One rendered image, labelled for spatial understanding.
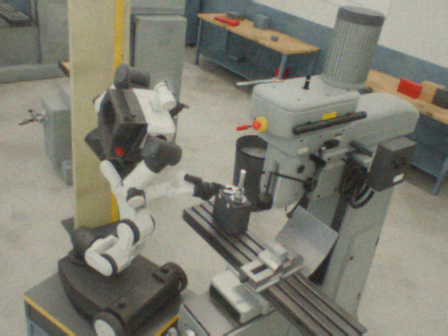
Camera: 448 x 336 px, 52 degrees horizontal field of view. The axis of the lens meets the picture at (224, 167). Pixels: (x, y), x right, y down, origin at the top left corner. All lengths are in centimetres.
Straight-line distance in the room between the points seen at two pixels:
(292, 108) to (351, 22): 47
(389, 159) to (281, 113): 53
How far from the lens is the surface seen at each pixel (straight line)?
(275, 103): 183
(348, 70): 208
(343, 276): 279
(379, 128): 242
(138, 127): 199
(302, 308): 231
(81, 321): 281
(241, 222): 259
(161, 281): 275
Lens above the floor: 250
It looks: 29 degrees down
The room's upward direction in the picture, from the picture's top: 9 degrees clockwise
